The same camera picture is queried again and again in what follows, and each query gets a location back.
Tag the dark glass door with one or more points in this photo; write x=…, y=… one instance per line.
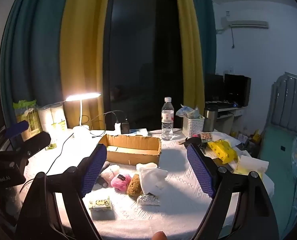
x=143, y=55

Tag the black power adapter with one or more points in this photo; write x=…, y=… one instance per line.
x=125, y=128

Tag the white air conditioner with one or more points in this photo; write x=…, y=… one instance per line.
x=246, y=22

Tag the small patterned box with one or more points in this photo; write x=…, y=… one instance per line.
x=206, y=137

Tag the crumpled plastic wrapper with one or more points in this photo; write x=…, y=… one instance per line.
x=186, y=111

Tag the yellow tissue pack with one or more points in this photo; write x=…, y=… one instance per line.
x=99, y=203

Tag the paper cups pack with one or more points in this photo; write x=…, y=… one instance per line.
x=51, y=115

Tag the white desk lamp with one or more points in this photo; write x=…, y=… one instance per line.
x=82, y=97

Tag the black computer monitor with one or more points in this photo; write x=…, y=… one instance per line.
x=213, y=87
x=237, y=88

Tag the white charger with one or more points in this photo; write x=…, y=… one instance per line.
x=117, y=127

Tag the black round container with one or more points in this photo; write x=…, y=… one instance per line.
x=194, y=141

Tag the small green wrapper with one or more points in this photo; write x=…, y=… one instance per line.
x=51, y=146

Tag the white perforated basket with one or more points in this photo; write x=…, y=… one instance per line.
x=192, y=127

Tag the teal curtain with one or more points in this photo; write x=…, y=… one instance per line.
x=208, y=30
x=33, y=55

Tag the cotton swabs bag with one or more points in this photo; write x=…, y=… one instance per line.
x=148, y=200

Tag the yellow curtain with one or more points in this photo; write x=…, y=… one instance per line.
x=188, y=42
x=83, y=42

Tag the white computer desk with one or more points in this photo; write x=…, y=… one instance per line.
x=228, y=120

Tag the grey folding bed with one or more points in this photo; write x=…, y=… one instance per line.
x=291, y=100

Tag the person's right hand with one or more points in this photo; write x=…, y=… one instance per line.
x=159, y=236

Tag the crumpled clear plastic bag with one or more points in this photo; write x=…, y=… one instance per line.
x=151, y=180

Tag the yellow tag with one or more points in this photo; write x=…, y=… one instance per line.
x=221, y=150

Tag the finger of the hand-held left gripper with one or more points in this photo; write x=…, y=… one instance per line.
x=16, y=129
x=38, y=140

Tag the green printed bag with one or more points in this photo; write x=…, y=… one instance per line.
x=31, y=122

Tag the clear water bottle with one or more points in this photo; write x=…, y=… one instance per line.
x=167, y=125

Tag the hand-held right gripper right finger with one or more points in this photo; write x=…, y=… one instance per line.
x=201, y=172

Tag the cardboard box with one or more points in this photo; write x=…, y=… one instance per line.
x=138, y=155

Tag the white paper towel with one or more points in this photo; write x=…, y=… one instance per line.
x=253, y=165

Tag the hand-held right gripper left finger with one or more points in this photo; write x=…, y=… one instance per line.
x=93, y=170

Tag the pale pink plush toy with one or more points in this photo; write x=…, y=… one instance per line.
x=111, y=172

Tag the grey dotted sock pair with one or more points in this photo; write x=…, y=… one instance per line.
x=104, y=182

